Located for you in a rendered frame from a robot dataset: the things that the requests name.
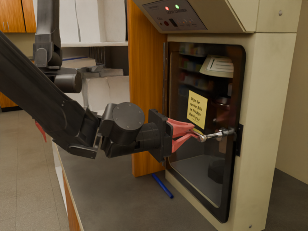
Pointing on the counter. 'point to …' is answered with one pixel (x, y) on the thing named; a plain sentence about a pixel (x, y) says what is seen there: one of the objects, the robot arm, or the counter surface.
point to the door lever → (201, 137)
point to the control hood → (217, 15)
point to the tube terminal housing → (255, 111)
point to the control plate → (152, 11)
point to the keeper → (239, 140)
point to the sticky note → (197, 109)
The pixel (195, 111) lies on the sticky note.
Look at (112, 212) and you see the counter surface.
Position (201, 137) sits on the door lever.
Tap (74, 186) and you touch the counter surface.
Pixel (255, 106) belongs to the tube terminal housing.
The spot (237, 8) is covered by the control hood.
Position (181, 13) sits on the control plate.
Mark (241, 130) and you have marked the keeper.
